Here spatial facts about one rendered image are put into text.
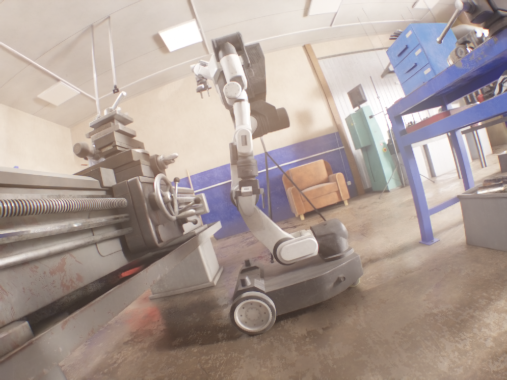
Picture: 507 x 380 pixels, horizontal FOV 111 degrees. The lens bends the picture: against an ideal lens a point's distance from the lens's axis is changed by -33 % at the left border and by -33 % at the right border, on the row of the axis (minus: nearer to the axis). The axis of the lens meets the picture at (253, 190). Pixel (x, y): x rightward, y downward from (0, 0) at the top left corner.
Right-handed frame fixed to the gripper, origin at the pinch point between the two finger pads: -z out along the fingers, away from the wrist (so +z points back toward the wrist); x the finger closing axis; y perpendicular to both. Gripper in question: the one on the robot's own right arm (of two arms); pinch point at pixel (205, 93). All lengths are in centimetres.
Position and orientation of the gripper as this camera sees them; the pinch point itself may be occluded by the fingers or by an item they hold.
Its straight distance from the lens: 207.2
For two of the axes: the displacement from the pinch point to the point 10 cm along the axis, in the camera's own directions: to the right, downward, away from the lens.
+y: 1.1, -1.5, 9.8
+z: -2.3, -9.6, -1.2
